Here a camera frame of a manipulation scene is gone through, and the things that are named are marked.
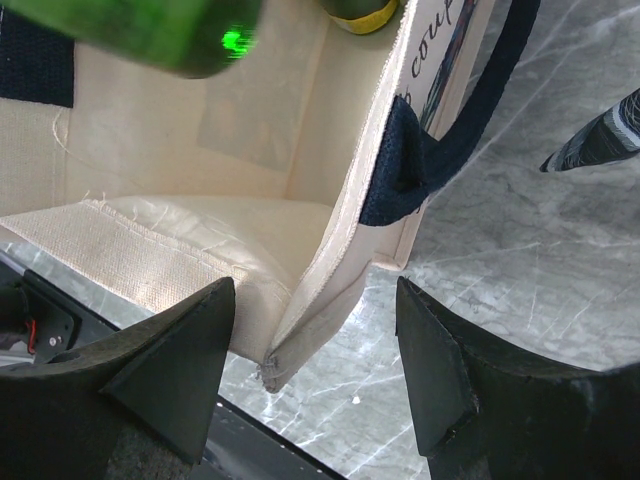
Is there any green glass bottle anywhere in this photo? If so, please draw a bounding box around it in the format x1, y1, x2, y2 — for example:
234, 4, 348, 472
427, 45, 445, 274
319, 0, 399, 35
2, 0, 263, 79

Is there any beige canvas tote bag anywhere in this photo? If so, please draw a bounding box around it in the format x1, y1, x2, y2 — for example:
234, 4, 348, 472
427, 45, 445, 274
1, 1, 539, 392

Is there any dark patterned hanging shirt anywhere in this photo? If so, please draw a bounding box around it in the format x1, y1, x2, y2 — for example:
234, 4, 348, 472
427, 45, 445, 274
539, 90, 639, 172

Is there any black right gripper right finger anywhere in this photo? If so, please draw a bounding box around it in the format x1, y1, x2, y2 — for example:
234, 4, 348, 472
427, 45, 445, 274
396, 278, 639, 479

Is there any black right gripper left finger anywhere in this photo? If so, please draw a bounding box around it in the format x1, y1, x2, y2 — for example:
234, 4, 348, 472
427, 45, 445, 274
1, 278, 235, 479

